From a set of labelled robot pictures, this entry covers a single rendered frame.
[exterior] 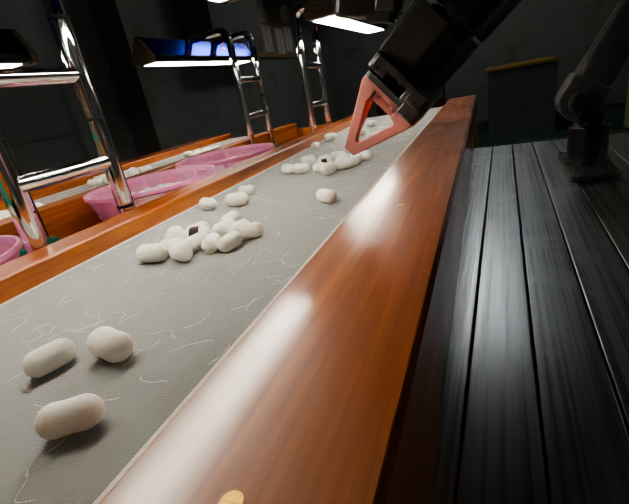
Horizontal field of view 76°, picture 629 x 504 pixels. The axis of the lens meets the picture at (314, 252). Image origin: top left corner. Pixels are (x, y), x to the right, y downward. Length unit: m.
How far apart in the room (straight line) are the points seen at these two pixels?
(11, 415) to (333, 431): 0.20
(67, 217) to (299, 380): 0.80
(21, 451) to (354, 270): 0.21
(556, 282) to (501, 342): 0.12
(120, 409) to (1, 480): 0.06
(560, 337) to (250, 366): 0.26
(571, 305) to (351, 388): 0.28
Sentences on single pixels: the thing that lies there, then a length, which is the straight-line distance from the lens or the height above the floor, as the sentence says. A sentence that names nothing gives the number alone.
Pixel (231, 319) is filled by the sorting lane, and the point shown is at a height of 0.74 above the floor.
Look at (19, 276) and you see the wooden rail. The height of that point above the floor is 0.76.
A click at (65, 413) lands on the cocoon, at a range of 0.25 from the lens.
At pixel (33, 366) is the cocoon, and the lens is 0.32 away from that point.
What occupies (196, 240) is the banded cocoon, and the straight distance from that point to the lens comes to 0.46.
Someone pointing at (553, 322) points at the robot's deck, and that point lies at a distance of 0.40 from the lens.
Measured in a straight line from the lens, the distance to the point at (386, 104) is 0.43.
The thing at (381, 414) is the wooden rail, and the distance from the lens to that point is 0.17.
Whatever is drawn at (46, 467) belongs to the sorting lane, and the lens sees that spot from 0.25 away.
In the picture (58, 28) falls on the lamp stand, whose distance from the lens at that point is 0.69.
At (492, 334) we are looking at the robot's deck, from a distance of 0.38.
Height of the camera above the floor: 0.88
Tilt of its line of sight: 22 degrees down
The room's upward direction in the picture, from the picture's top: 11 degrees counter-clockwise
